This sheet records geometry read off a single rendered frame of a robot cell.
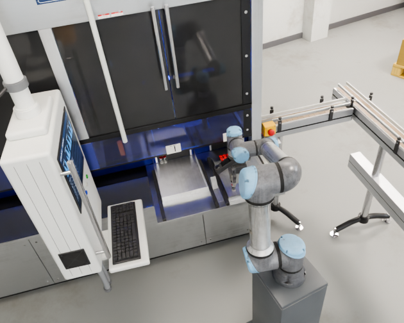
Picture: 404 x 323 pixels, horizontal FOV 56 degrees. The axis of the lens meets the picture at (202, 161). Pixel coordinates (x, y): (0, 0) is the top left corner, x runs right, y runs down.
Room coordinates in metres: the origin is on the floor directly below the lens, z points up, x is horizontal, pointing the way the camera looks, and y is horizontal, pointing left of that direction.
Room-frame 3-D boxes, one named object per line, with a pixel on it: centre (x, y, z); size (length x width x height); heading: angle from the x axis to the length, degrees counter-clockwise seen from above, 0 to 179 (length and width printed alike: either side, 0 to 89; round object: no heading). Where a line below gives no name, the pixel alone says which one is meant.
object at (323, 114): (2.04, -0.68, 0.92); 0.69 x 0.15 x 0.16; 100
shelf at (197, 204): (1.59, -0.04, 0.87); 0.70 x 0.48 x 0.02; 100
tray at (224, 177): (1.58, -0.22, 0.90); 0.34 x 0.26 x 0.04; 10
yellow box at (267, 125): (1.85, -0.42, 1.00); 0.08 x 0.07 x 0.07; 10
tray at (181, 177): (1.63, 0.14, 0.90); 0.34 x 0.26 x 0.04; 10
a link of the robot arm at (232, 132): (1.47, -0.17, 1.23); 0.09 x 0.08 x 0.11; 4
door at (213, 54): (1.78, -0.10, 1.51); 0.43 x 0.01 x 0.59; 100
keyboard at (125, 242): (1.33, 0.45, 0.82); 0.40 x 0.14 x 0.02; 8
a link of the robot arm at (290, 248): (0.98, -0.33, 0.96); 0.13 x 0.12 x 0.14; 94
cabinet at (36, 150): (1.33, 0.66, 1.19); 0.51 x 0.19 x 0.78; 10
